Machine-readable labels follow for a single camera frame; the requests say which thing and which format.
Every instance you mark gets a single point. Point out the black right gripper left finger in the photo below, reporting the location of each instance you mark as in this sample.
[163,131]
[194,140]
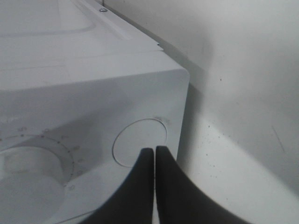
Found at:
[132,202]

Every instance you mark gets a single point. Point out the round white door button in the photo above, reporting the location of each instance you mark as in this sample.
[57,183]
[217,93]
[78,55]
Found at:
[144,133]

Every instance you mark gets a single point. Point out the white microwave oven body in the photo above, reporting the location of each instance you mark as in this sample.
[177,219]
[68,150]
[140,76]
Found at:
[73,75]

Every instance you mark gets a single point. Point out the lower white round knob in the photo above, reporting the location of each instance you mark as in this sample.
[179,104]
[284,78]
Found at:
[32,182]

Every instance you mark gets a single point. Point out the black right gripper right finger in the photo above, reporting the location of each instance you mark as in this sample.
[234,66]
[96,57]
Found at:
[180,201]

